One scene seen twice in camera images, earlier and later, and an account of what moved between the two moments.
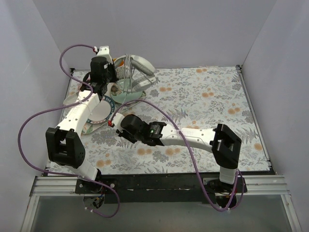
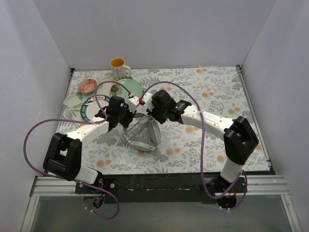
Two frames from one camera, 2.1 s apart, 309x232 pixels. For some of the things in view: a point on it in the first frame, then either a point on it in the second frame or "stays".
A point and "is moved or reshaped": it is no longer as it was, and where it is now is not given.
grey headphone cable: x=129 y=64 is moved or reshaped
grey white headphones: x=141 y=65 is moved or reshaped
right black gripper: x=124 y=135 → x=152 y=111
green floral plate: x=122 y=91 stays
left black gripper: x=111 y=75 → x=123 y=117
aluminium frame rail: x=49 y=186 stays
